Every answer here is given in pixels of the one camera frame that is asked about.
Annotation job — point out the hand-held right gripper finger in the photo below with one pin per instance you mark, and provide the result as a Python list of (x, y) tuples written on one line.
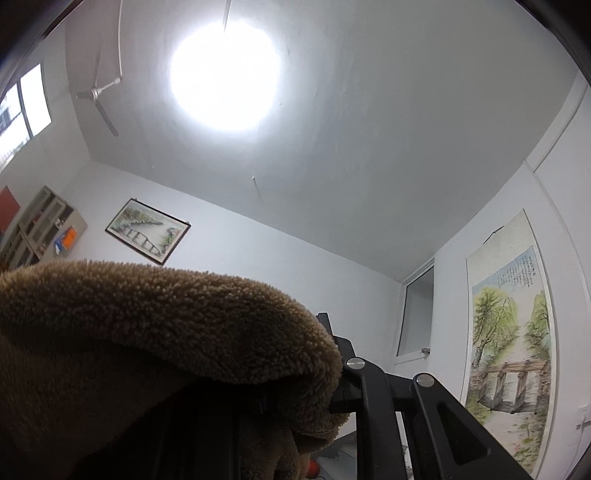
[(383, 415)]

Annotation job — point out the brown fleece sweater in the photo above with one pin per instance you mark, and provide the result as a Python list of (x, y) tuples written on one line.
[(138, 314)]

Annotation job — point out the red basketball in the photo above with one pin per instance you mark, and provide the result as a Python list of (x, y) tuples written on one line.
[(314, 469)]

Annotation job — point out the white door with transom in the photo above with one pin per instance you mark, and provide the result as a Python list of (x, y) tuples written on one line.
[(418, 314)]

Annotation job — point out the hanging scroll painting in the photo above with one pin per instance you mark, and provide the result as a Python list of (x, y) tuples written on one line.
[(512, 332)]

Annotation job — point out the framed landscape painting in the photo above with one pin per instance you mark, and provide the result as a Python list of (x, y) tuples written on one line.
[(147, 230)]

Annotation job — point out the orange and blue packet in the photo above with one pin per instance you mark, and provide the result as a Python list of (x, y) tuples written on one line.
[(67, 240)]

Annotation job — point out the round ceiling light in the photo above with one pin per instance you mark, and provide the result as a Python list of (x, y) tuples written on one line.
[(226, 76)]

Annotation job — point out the grey glass-door cabinet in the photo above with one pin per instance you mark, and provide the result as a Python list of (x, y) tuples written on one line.
[(37, 226)]

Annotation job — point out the red board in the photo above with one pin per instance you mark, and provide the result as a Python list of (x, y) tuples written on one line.
[(8, 207)]

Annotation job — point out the ceiling fan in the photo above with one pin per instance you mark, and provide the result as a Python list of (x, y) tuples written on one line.
[(99, 92)]

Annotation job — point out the window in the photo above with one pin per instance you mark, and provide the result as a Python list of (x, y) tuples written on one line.
[(32, 101)]

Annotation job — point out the white wall socket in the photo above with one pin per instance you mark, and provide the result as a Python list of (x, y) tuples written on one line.
[(584, 417)]

